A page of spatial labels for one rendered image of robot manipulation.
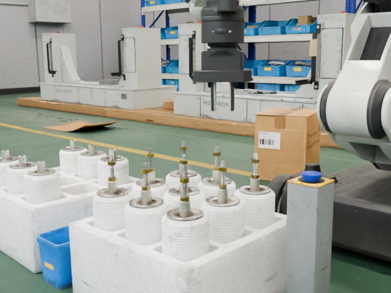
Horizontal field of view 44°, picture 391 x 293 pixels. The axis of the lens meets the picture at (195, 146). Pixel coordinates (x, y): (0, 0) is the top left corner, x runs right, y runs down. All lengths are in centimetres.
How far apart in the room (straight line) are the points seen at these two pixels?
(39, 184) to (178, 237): 53
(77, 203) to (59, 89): 398
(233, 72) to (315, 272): 44
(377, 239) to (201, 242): 54
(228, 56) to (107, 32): 772
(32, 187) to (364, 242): 89
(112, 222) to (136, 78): 333
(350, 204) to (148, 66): 334
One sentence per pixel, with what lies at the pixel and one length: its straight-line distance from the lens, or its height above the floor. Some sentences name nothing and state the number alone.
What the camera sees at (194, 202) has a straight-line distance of 111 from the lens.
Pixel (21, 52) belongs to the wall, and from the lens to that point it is 783.
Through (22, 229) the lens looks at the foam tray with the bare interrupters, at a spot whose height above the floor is 11.
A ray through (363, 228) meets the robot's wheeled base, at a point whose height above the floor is 12.
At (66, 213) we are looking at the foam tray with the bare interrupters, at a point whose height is 15.
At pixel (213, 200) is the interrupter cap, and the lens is 108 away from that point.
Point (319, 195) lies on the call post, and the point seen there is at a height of 30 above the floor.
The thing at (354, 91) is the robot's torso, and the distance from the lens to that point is 122.
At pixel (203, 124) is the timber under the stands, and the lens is 365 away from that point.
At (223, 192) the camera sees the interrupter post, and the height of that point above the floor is 28.
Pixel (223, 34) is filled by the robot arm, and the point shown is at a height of 61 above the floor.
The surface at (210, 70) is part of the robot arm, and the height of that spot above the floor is 54.
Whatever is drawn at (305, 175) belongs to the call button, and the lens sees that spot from 100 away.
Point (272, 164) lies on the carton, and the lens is 221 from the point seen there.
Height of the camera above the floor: 57
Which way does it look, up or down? 11 degrees down
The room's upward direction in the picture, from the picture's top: 1 degrees counter-clockwise
